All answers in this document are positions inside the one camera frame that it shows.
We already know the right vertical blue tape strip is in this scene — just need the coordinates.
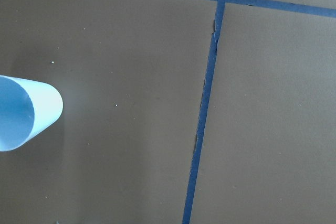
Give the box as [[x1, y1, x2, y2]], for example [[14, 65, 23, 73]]
[[181, 0, 226, 224]]

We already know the light blue plastic cup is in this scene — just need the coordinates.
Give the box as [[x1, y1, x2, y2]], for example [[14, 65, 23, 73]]
[[1, 76, 63, 152]]

